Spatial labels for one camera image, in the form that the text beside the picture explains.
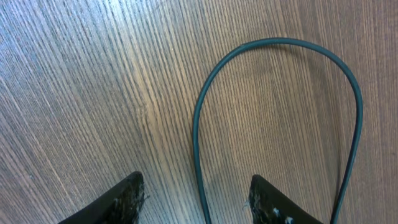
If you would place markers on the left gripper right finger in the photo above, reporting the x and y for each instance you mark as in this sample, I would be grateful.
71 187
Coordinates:
268 205

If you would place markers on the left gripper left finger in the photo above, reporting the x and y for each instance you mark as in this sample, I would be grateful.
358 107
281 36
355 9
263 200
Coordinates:
120 204

